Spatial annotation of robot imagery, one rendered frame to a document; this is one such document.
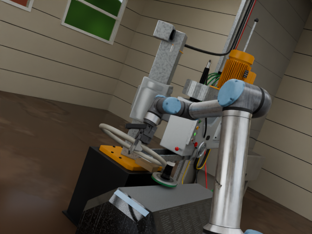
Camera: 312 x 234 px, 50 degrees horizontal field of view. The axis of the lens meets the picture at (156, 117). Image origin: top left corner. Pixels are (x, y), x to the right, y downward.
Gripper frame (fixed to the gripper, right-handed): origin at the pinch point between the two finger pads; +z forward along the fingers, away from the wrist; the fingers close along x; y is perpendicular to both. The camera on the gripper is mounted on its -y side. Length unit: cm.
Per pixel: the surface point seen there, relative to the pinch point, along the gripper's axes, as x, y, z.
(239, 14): 234, 70, -276
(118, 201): 42, 15, 28
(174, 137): 62, 33, -33
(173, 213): 43, 53, 18
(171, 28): 85, -11, -121
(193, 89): 46, 25, -69
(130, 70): 754, -27, -286
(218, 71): 263, 88, -196
